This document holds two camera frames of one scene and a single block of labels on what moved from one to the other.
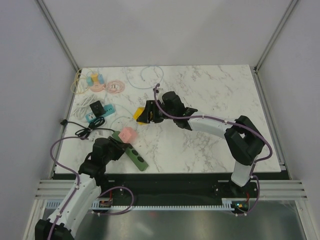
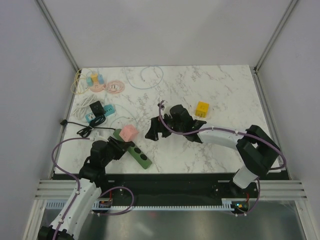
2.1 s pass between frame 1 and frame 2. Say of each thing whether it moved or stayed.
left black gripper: stayed
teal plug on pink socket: stayed
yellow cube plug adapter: moved
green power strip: moved
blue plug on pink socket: stayed
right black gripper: moved
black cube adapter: stayed
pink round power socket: stayed
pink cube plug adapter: stayed
